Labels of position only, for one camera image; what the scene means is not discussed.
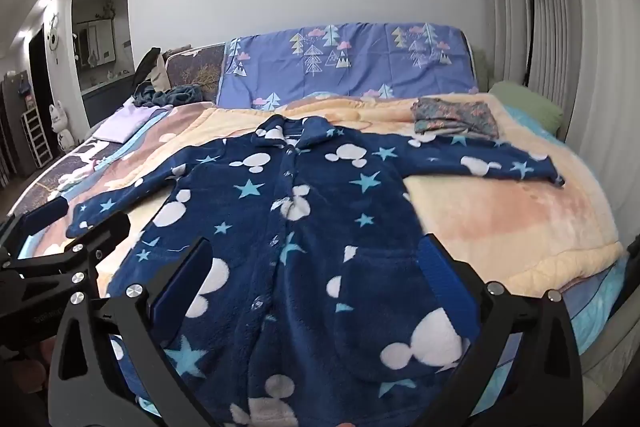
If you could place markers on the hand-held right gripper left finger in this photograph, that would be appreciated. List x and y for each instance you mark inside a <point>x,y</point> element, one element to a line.
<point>185,279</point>

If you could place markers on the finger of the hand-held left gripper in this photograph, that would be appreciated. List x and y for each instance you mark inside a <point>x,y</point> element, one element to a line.
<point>42,214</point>
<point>107,229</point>

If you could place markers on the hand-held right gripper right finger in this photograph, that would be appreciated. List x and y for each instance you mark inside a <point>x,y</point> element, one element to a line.
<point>432,264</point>

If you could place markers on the navy fleece star print robe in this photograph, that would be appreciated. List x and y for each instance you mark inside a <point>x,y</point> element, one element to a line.
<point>300,257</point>

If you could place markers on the dark blue clothes heap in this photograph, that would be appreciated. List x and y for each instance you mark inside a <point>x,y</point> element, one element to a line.
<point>170,97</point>

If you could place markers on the folded floral clothes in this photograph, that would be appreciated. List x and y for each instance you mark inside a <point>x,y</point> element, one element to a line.
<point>455,114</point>

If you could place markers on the cartoon printed bed sheet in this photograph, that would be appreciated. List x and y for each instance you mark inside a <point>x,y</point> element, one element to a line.
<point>55,177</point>

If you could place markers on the white shelf rack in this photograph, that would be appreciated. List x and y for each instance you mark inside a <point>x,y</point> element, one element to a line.
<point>36,137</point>

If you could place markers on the peach plush blanket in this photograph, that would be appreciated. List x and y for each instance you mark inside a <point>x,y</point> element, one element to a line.
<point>500,217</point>

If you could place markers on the white lucky cat figurine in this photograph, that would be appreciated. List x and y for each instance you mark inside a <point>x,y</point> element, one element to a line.
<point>62,132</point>

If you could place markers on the dark wooden cabinet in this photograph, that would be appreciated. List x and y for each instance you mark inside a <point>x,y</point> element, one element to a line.
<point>12,127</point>

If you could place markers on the lilac cloth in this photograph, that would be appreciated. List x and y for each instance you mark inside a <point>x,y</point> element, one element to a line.
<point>122,124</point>

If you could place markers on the white tote bag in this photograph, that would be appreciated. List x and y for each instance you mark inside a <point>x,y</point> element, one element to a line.
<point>161,72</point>

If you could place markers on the black bag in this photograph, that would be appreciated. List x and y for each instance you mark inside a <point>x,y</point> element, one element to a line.
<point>144,66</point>

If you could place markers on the dark patterned cushion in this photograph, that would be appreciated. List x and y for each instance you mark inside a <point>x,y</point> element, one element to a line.
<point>200,69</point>

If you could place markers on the green pillow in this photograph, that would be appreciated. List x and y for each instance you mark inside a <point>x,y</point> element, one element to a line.
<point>530,104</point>

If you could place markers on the purple tree print quilt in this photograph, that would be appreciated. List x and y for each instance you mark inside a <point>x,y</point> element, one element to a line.
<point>360,67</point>

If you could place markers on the white pleated curtain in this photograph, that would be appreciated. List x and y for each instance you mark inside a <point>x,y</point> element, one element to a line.
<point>565,32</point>

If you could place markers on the white wall decoration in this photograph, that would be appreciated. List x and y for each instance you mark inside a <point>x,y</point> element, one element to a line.
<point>52,38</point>

